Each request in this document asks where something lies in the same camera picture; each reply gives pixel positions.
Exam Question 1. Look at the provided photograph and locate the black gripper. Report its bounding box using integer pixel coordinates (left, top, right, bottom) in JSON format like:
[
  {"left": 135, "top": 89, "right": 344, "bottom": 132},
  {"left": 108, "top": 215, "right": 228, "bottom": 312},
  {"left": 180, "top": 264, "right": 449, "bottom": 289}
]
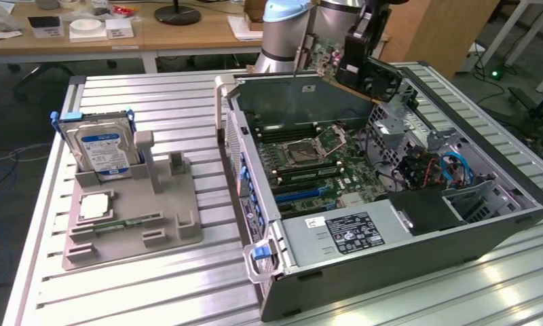
[{"left": 336, "top": 29, "right": 376, "bottom": 88}]

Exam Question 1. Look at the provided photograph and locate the green gpu card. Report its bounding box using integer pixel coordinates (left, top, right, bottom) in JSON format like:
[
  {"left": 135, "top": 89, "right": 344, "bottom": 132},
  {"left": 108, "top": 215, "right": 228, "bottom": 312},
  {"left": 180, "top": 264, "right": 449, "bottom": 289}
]
[{"left": 293, "top": 0, "right": 405, "bottom": 103}]

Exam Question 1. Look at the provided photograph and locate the wooden cabinet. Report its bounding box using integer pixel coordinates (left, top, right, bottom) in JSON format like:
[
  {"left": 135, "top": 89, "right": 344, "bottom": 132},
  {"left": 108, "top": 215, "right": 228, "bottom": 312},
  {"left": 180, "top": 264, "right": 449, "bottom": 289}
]
[{"left": 380, "top": 0, "right": 502, "bottom": 79}]

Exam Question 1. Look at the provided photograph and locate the metal socket cover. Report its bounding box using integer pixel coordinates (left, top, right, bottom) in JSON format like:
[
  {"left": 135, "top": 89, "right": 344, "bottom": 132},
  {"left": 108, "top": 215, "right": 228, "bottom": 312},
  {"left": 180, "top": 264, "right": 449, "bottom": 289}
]
[{"left": 316, "top": 124, "right": 348, "bottom": 151}]

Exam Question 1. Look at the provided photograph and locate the stack of white papers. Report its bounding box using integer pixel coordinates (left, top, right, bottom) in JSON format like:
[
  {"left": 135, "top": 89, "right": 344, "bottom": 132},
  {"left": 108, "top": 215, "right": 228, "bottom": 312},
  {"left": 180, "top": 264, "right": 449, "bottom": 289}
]
[{"left": 228, "top": 14, "right": 265, "bottom": 42}]

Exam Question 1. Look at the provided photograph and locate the metal drive cage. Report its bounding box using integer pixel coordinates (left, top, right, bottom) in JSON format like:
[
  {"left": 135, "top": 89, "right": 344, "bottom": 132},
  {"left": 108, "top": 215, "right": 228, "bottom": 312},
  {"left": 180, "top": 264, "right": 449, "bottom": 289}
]
[{"left": 366, "top": 100, "right": 436, "bottom": 169}]

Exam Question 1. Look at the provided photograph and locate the cpu socket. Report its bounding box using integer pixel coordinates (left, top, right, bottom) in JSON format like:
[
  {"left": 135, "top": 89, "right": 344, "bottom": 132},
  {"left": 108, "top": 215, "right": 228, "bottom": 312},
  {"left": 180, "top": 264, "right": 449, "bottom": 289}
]
[{"left": 281, "top": 137, "right": 321, "bottom": 168}]

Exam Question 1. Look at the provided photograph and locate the green motherboard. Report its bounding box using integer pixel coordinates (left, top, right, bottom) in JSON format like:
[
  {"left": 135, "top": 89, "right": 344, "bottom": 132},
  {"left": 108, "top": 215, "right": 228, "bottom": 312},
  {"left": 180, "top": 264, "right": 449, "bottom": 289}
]
[{"left": 248, "top": 111, "right": 393, "bottom": 220}]

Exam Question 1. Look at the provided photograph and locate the black power connector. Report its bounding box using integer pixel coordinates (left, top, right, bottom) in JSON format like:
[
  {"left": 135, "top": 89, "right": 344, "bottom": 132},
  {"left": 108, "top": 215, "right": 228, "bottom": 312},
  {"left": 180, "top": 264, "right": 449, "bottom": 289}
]
[{"left": 396, "top": 154, "right": 430, "bottom": 191}]

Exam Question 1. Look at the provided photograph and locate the wooden desk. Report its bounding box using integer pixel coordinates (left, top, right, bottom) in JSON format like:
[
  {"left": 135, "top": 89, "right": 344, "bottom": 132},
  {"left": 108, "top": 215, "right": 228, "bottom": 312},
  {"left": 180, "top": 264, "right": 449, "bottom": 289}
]
[{"left": 0, "top": 0, "right": 390, "bottom": 65}]

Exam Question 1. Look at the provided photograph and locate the black round lamp base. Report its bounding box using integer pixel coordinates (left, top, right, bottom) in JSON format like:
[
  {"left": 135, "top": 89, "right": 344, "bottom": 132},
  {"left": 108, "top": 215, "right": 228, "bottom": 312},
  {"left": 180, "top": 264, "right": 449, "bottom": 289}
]
[{"left": 155, "top": 0, "right": 203, "bottom": 26}]

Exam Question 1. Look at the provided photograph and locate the blue expansion slot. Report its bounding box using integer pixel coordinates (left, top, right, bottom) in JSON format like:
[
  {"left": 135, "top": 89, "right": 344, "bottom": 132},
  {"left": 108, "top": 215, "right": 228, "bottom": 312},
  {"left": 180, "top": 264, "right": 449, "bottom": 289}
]
[{"left": 273, "top": 185, "right": 330, "bottom": 205}]

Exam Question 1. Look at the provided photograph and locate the black floor stand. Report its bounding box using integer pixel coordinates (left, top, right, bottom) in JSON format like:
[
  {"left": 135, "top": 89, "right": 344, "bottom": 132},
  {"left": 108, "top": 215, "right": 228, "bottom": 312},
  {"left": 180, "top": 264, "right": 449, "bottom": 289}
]
[{"left": 508, "top": 85, "right": 543, "bottom": 152}]

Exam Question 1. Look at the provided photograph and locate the grey power supply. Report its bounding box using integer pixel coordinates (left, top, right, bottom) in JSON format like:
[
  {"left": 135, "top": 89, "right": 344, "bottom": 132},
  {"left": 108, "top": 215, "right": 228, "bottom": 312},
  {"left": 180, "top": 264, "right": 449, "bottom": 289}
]
[{"left": 278, "top": 199, "right": 414, "bottom": 268}]

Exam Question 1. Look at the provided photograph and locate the plain white box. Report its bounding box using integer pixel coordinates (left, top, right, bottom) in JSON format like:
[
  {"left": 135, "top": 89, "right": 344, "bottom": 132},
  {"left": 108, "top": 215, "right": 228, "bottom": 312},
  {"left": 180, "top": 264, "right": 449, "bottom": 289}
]
[{"left": 104, "top": 18, "right": 137, "bottom": 40}]

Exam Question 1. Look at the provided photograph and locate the grey parts rack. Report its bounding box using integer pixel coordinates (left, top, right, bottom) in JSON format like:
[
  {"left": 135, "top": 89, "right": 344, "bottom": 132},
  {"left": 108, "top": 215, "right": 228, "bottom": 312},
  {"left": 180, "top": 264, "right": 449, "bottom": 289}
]
[{"left": 61, "top": 130, "right": 205, "bottom": 272}]

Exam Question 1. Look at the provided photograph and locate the white box with round hole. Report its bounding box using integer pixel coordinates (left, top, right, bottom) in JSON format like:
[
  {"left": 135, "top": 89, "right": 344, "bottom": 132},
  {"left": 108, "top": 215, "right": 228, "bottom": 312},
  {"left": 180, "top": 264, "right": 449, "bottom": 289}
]
[{"left": 68, "top": 18, "right": 109, "bottom": 43}]

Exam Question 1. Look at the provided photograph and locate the hard disk with blue carrier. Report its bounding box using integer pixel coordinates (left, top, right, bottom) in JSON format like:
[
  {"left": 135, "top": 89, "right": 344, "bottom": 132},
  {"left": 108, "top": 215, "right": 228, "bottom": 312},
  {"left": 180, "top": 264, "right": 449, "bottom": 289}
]
[{"left": 49, "top": 108, "right": 140, "bottom": 181}]

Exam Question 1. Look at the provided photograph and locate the open dark pc case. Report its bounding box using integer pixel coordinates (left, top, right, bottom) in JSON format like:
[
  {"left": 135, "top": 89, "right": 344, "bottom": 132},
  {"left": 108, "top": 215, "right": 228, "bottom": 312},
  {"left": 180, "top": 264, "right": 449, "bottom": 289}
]
[{"left": 213, "top": 60, "right": 543, "bottom": 323}]

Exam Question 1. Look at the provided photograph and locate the black chair base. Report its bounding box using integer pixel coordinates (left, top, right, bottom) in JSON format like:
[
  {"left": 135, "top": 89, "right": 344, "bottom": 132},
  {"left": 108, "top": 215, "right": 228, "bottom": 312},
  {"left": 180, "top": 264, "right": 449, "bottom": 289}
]
[{"left": 7, "top": 58, "right": 119, "bottom": 101}]

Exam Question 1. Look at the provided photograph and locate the black and white box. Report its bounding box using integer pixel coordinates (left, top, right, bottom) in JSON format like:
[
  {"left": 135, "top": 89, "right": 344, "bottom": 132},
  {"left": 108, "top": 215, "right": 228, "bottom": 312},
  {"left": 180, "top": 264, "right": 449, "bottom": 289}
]
[{"left": 27, "top": 16, "right": 67, "bottom": 39}]

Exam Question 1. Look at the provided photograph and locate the green ram stick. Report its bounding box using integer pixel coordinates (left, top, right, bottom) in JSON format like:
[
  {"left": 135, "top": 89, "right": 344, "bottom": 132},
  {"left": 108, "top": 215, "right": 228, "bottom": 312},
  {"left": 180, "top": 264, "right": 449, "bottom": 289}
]
[{"left": 92, "top": 217, "right": 157, "bottom": 232}]

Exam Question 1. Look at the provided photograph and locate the silver cpu chip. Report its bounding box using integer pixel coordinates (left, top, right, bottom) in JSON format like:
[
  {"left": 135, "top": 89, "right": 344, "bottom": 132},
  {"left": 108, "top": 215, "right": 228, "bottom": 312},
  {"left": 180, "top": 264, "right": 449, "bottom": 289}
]
[{"left": 80, "top": 194, "right": 112, "bottom": 221}]

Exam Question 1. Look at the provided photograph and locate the white desk frame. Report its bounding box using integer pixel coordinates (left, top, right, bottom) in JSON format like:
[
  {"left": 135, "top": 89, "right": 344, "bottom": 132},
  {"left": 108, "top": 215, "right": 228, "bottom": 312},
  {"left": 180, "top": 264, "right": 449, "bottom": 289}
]
[{"left": 477, "top": 0, "right": 543, "bottom": 93}]

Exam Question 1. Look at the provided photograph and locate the red wire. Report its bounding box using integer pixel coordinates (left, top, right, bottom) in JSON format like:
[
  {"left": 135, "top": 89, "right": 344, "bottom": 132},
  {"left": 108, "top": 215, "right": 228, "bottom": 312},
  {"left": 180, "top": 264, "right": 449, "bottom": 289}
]
[{"left": 424, "top": 156, "right": 441, "bottom": 185}]

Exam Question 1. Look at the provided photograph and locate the blue wire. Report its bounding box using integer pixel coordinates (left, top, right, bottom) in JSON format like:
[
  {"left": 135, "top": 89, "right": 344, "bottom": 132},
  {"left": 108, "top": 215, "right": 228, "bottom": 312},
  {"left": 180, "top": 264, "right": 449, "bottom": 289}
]
[{"left": 437, "top": 151, "right": 476, "bottom": 187}]

